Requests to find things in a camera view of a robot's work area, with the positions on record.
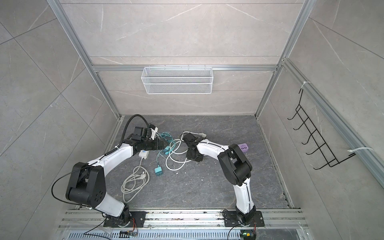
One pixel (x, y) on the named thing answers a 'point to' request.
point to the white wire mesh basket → (177, 80)
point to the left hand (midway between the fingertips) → (162, 140)
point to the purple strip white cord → (177, 157)
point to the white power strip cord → (133, 183)
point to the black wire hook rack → (316, 136)
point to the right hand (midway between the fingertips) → (191, 156)
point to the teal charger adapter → (158, 171)
